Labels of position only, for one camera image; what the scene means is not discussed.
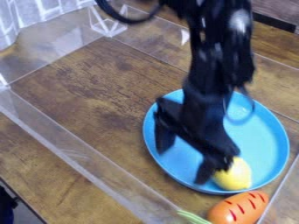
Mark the orange toy carrot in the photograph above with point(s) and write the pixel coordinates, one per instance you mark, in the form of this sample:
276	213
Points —
239	209

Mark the white patterned curtain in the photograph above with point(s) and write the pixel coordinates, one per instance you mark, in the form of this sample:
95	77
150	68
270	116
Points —
21	13

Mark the yellow toy lemon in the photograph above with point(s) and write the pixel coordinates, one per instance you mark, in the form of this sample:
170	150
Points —
236	178

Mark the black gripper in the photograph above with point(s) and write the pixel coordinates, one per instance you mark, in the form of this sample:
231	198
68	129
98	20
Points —
195	120

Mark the dark object at lower left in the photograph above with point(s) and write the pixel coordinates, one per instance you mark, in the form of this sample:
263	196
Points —
7	205

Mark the blue oval tray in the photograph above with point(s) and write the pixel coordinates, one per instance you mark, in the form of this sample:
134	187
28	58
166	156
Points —
256	132

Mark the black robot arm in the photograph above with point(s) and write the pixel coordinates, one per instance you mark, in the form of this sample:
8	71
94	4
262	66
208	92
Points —
222	66

